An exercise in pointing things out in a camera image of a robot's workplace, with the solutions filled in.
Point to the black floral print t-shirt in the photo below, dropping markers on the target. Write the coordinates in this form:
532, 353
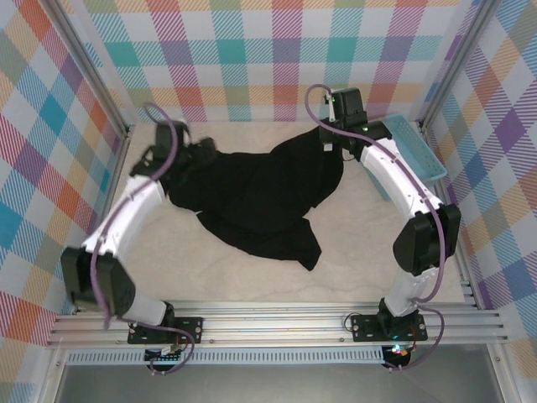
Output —
260, 189

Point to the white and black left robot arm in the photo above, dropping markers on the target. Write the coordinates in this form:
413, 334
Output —
126, 218

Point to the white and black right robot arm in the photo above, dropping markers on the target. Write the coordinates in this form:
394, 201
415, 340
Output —
398, 180

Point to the light blue plastic basket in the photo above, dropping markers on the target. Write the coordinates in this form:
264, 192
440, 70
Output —
415, 142

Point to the small electronics board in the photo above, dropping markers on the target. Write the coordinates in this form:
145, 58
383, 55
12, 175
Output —
165, 357
398, 352

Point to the aluminium corner post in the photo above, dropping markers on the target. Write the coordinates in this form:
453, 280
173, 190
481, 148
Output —
90, 67
457, 63

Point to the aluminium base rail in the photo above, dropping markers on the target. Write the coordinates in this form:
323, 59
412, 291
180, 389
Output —
272, 327

